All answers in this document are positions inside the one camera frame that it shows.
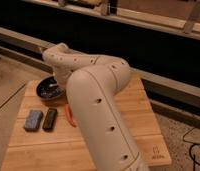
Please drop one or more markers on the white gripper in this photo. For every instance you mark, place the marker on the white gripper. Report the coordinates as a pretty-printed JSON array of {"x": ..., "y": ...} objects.
[{"x": 61, "y": 81}]

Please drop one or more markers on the dark ceramic bowl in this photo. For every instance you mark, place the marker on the dark ceramic bowl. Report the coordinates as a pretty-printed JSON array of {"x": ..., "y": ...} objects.
[{"x": 48, "y": 89}]

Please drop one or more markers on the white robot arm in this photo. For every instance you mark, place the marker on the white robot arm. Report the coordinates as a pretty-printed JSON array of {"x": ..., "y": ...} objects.
[{"x": 91, "y": 81}]

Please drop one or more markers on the black rectangular block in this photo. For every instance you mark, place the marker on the black rectangular block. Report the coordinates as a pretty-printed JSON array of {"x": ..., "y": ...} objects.
[{"x": 50, "y": 118}]

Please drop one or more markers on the blue sponge block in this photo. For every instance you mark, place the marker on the blue sponge block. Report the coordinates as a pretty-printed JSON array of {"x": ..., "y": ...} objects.
[{"x": 33, "y": 120}]

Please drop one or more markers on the wooden cutting board table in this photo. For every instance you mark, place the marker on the wooden cutting board table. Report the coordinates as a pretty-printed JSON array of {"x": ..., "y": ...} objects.
[{"x": 63, "y": 149}]

